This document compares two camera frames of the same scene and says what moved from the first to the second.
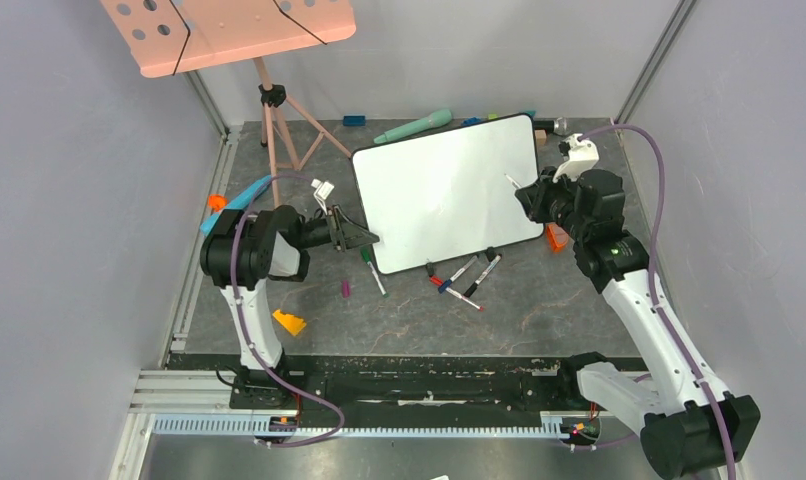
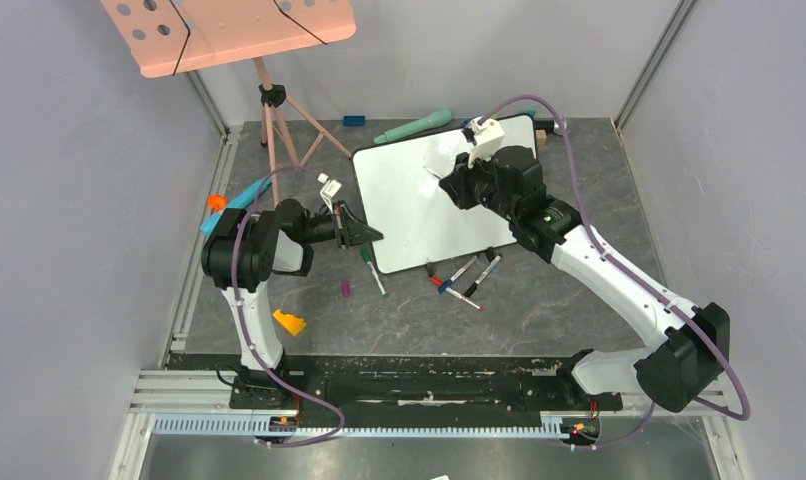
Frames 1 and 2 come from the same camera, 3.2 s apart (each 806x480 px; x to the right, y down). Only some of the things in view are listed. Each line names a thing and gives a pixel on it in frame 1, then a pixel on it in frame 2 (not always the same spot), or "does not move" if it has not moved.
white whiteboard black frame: [449, 194] does not move
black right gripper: [537, 201] to [459, 183]
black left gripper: [344, 232] does not move
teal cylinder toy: [436, 119] does not move
